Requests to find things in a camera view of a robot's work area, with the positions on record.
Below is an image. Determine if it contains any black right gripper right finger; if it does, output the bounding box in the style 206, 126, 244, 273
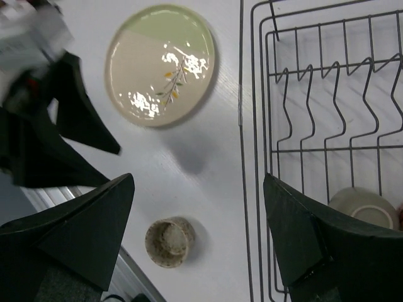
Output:
263, 174, 402, 301

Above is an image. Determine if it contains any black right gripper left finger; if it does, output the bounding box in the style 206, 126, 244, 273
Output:
1, 174, 135, 301

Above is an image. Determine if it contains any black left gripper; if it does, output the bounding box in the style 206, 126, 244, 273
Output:
1, 51, 121, 188

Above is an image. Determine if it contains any grey-green ceramic mug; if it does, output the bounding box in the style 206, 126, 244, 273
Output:
329, 187, 400, 230

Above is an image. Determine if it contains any speckled beige cup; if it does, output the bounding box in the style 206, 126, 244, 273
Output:
145, 216, 196, 269

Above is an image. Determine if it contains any pink ceramic mug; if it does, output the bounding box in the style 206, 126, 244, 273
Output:
397, 204, 403, 226

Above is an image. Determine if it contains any green and cream plate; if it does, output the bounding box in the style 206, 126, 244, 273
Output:
105, 4, 216, 127

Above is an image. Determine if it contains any aluminium mounting rail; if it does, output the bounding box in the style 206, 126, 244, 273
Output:
21, 185, 167, 302

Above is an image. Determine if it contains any dark wire dish rack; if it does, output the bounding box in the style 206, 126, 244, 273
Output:
238, 1, 402, 301

